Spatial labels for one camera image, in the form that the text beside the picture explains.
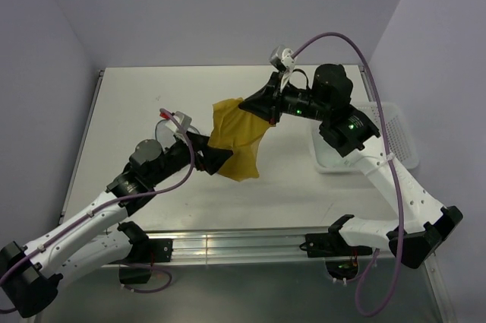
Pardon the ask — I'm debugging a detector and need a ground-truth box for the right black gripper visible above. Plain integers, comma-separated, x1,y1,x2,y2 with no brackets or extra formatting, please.
238,71,330,125

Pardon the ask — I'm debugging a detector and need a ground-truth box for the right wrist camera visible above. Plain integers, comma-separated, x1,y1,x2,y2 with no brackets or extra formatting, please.
269,45,295,89

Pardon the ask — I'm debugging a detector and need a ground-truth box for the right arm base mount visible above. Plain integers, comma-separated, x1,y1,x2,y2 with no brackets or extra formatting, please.
299,214,373,284

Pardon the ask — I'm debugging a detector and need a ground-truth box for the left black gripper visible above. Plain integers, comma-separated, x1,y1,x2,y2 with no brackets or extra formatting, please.
148,130,232,185

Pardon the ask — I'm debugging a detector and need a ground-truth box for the white mesh laundry bag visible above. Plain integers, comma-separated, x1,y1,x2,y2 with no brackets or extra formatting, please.
154,119,177,148

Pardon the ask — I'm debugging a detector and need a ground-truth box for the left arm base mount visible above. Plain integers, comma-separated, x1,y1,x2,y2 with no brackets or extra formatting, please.
117,221,173,286

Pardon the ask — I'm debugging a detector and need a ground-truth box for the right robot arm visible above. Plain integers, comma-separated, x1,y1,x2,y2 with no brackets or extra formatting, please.
239,64,463,269

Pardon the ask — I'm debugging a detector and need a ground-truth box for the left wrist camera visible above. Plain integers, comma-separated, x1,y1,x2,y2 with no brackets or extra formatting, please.
159,108,194,137

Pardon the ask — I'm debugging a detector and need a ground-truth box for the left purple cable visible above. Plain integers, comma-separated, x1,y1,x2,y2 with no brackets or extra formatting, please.
0,116,198,293

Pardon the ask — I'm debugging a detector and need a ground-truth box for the white plastic mesh basket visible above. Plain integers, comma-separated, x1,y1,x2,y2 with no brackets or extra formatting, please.
308,102,419,174

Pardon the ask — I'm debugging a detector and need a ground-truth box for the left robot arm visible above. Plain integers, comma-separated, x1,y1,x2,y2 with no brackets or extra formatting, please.
1,131,233,318

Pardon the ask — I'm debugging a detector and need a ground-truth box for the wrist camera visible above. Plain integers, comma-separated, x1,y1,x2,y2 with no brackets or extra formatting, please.
269,45,295,89
159,108,194,137

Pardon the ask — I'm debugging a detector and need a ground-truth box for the aluminium frame rail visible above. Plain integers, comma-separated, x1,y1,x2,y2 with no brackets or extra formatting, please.
33,226,434,271

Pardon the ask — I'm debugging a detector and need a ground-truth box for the yellow bra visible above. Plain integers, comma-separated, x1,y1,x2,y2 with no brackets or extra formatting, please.
208,98,272,182

